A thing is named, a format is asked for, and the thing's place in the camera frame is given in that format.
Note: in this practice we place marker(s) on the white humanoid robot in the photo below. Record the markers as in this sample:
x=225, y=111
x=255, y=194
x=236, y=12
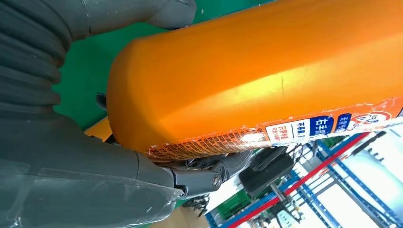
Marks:
x=285, y=217

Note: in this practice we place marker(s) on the white table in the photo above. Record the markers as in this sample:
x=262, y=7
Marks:
x=226, y=192

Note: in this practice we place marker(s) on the green plastic crate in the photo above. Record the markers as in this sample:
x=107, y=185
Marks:
x=234, y=204

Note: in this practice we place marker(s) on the blue metal shelving rack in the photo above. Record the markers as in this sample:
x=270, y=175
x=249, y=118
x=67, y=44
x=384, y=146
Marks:
x=362, y=188

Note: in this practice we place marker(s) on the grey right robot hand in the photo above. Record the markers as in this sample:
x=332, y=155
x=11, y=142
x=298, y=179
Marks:
x=78, y=176

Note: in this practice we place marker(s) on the black handheld controller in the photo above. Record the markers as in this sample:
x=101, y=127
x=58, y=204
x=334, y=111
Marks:
x=267, y=157

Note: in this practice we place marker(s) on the black carrying case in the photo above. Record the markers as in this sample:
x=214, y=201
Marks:
x=267, y=179

